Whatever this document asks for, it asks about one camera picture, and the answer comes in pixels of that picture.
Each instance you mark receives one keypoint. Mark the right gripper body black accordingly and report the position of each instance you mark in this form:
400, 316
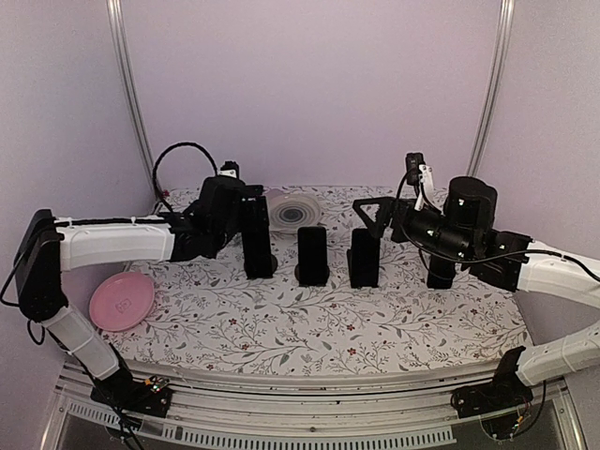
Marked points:
449, 240

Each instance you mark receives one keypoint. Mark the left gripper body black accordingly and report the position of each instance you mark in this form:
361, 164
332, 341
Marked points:
232, 228

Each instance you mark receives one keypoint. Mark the small black phone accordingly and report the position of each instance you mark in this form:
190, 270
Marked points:
362, 240

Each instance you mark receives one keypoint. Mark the black clamp phone stand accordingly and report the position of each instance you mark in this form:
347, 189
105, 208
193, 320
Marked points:
363, 268

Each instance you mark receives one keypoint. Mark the blue phone face down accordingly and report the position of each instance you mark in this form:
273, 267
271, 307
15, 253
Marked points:
254, 223

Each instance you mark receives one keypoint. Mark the black round folding stand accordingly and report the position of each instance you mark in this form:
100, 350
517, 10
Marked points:
261, 268

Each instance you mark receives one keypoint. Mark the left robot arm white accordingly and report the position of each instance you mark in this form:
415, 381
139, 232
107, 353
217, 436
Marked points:
53, 246

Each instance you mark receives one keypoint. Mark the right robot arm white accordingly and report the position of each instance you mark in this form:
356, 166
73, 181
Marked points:
557, 289

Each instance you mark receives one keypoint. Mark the pink phone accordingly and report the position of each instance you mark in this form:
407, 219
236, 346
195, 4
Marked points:
273, 193

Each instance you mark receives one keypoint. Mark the floral table mat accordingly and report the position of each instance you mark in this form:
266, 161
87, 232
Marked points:
209, 315

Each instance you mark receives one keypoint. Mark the white round dish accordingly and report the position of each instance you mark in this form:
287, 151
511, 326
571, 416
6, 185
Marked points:
289, 212

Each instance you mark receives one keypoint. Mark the pink round object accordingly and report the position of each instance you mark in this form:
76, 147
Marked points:
122, 301

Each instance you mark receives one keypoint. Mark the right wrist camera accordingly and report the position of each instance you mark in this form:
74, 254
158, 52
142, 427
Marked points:
419, 176

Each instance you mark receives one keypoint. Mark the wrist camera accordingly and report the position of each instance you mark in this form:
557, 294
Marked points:
229, 169
419, 176

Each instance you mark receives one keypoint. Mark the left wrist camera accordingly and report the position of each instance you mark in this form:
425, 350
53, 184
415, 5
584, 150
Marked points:
229, 169

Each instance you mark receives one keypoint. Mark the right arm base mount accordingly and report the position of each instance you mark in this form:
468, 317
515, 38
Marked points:
503, 391

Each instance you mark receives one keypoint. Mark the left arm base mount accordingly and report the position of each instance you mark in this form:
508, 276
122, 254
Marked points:
121, 391

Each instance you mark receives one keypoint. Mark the front aluminium rail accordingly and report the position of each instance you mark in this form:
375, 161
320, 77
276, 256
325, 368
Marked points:
411, 410

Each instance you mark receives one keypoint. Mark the right aluminium frame post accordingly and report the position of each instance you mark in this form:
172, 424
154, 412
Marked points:
500, 51

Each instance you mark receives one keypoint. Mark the aluminium frame post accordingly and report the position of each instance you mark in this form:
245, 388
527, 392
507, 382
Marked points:
500, 51
125, 68

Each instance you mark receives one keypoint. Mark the left aluminium frame post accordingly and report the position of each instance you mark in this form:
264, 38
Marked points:
125, 68

